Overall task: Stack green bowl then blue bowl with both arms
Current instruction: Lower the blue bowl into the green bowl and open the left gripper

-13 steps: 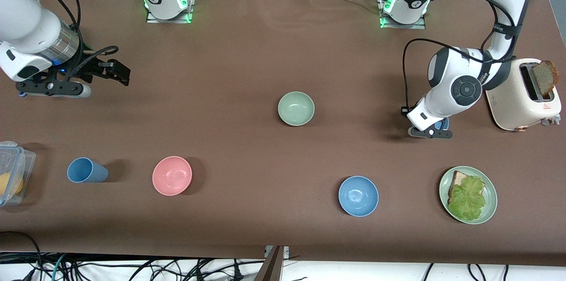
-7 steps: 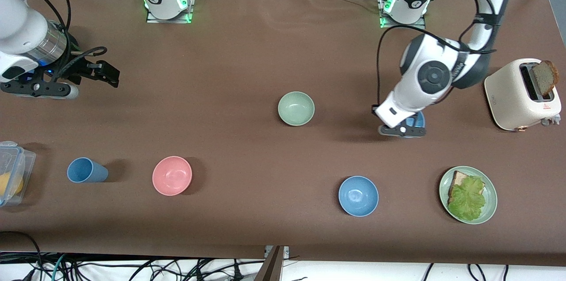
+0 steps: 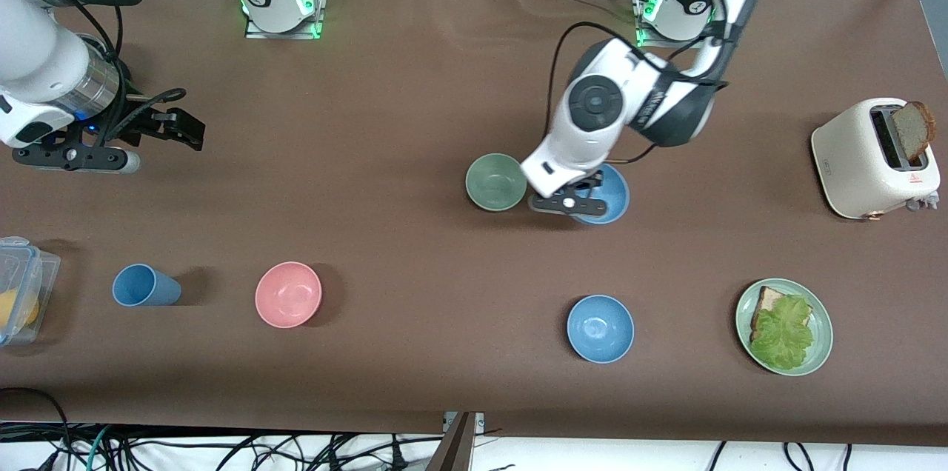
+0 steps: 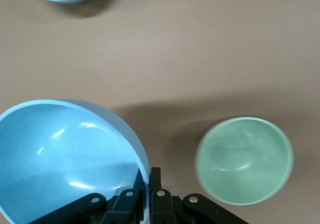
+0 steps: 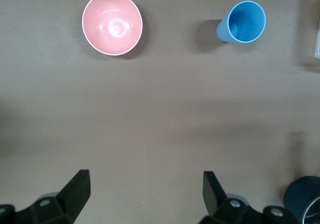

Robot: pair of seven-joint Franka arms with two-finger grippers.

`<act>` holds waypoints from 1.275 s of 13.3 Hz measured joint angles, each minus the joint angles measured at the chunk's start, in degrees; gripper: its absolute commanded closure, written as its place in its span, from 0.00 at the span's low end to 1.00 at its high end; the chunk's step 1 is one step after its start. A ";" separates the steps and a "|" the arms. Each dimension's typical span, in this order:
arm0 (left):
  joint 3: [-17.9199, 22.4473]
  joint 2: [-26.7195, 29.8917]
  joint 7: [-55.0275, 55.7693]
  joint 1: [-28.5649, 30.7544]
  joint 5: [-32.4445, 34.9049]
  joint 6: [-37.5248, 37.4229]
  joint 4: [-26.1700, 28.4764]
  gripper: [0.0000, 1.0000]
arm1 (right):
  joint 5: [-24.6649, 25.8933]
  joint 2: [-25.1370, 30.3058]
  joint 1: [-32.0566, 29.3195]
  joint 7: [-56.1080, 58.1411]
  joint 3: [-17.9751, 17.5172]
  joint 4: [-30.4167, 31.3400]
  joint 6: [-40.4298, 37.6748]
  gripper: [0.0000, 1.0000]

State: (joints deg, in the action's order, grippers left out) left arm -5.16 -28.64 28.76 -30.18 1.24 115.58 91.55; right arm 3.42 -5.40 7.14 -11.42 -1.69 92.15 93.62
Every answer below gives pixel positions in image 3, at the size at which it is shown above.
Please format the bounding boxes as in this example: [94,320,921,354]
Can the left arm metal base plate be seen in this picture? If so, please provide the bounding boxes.
[634,0,716,50]

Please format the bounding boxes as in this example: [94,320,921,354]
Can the green lettuce leaf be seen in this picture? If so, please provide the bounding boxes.
[750,295,815,372]

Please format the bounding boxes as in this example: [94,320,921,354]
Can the metal post with bracket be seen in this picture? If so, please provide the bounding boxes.
[426,412,486,471]

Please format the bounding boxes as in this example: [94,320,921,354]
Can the black cable loop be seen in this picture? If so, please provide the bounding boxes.
[0,387,72,471]

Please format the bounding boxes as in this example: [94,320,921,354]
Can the black pot blue handle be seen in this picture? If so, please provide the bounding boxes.
[78,33,134,98]

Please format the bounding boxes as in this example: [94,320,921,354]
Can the green bowl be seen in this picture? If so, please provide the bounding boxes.
[465,153,529,213]

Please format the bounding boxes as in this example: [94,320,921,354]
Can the brown toast slice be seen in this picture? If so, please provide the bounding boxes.
[889,101,938,163]

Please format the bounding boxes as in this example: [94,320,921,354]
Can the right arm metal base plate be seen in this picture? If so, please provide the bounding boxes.
[244,0,327,40]

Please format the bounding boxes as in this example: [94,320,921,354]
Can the teal cable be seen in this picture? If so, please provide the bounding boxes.
[83,424,113,471]

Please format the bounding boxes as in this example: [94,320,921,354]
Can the yellow food piece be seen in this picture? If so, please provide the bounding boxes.
[0,290,40,331]

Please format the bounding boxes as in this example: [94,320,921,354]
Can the bread slice under lettuce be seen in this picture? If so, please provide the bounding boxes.
[750,286,814,342]

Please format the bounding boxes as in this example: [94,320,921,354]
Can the cream toaster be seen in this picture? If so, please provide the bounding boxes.
[810,98,942,221]

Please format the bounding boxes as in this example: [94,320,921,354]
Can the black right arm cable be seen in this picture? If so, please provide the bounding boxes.
[15,0,187,146]

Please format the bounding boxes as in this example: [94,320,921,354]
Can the green plate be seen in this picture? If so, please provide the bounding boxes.
[735,278,835,377]

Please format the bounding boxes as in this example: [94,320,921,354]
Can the black floor cable tangle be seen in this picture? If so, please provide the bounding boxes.
[111,428,445,471]

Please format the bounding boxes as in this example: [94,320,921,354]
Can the blue bowl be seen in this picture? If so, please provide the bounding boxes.
[569,164,631,226]
[567,294,635,364]

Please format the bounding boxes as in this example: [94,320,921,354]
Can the blue cup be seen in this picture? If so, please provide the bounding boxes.
[112,264,182,307]

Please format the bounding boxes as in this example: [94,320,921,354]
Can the pink bowl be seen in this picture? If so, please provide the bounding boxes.
[255,261,324,329]

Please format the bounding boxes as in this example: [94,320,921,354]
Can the clear plastic container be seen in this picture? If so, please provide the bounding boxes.
[0,236,61,347]

